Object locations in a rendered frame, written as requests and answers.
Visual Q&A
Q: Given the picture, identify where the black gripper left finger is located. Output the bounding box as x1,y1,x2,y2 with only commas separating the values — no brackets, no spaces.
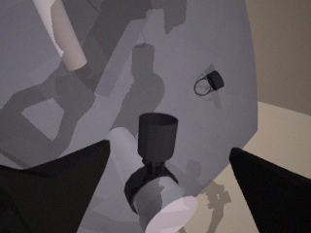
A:
0,140,110,233

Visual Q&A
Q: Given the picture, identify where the grey cylinder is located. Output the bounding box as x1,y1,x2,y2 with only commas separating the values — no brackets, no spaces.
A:
105,128,198,233

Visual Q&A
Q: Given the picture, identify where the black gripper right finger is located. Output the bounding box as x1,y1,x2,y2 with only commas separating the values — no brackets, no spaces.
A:
229,148,311,233

